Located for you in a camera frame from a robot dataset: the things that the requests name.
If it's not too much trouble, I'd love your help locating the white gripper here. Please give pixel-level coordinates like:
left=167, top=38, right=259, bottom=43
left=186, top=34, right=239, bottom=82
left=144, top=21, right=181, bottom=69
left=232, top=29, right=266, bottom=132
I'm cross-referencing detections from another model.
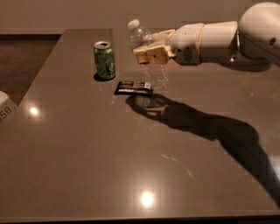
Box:
left=132, top=23, right=204, bottom=66

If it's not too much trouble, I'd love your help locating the clear plastic water bottle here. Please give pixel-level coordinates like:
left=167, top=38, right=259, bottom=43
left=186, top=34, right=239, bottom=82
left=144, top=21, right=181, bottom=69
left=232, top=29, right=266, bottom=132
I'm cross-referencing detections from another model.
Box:
left=128, top=19, right=168, bottom=90

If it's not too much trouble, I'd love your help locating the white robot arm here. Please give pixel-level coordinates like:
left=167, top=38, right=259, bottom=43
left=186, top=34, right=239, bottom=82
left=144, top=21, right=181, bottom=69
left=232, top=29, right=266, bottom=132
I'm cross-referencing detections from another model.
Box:
left=129, top=2, right=280, bottom=70

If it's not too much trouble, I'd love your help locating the black snack bar wrapper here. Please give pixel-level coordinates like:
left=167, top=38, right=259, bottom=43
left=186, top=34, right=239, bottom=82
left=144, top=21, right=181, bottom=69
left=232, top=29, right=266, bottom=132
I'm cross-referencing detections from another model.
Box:
left=115, top=80, right=153, bottom=96

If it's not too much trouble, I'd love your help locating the green soda can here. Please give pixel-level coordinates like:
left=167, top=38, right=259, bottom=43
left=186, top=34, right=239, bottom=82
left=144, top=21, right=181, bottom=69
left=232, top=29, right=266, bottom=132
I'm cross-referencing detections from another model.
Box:
left=94, top=41, right=116, bottom=80

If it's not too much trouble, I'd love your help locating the white box with numbers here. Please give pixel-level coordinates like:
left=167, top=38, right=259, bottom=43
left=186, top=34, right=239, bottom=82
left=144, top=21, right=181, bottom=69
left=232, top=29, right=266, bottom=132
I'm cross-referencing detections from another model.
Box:
left=0, top=91, right=18, bottom=127

